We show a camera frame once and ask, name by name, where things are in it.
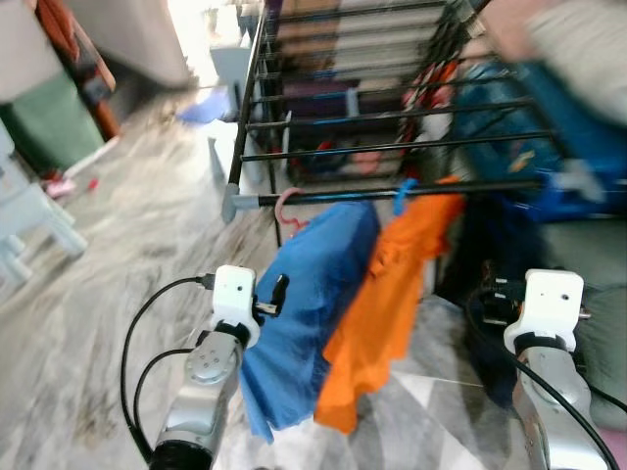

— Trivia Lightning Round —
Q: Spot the pink plastic clothes hanger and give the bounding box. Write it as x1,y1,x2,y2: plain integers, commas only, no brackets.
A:
275,188,311,236

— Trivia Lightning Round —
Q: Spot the blue suitcase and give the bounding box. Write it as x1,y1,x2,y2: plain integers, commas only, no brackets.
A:
451,61,627,224

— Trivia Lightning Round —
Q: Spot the black metal drying rack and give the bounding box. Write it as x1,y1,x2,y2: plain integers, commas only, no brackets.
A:
221,0,604,226

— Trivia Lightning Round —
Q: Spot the purple upholstered sofa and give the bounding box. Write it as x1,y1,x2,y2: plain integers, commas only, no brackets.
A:
282,83,362,177

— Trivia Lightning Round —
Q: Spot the grey green sofa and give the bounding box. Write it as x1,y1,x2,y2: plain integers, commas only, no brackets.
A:
537,217,627,432

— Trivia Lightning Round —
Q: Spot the blue plastic clothes hanger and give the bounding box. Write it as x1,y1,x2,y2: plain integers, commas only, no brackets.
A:
393,177,421,216

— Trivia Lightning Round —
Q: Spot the red white striped bag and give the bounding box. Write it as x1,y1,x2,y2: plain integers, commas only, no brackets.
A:
400,57,459,143

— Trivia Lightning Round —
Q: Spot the pink cloth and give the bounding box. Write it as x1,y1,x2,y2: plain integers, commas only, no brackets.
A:
596,426,627,470

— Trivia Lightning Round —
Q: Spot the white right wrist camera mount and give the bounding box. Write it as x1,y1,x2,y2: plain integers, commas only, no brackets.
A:
504,269,587,355

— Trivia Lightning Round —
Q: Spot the brown wooden frame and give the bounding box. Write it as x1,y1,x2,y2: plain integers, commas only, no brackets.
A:
34,0,121,140

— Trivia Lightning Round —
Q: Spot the dark navy garment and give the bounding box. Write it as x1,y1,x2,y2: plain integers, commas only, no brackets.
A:
434,189,550,407

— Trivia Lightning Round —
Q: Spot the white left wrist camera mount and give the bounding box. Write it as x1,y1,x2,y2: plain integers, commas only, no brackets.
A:
212,264,262,350

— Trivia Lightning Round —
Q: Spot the blue floor mat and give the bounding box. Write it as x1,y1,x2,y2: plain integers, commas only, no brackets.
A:
179,86,236,125

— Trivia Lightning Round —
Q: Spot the long black left arm cable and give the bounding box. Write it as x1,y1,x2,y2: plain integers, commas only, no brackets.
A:
120,274,217,463

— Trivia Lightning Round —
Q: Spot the blue shirt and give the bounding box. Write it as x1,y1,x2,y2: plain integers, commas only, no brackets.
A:
240,201,381,444

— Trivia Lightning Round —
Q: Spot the small pink toy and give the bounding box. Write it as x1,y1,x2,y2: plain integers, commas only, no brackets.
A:
43,174,81,199

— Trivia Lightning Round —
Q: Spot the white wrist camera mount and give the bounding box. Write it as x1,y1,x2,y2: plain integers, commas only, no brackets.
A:
212,264,262,350
504,269,587,355

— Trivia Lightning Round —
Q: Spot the orange shirt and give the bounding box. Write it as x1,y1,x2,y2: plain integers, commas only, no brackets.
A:
313,176,467,436

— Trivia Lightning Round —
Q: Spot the short black left arm cable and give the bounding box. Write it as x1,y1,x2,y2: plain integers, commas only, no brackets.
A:
132,348,197,451

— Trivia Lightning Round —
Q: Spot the dark green fabric furniture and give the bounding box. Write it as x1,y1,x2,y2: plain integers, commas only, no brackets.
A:
0,69,111,177

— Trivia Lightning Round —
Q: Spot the off-white pillow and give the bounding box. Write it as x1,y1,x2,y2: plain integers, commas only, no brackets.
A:
480,0,627,123

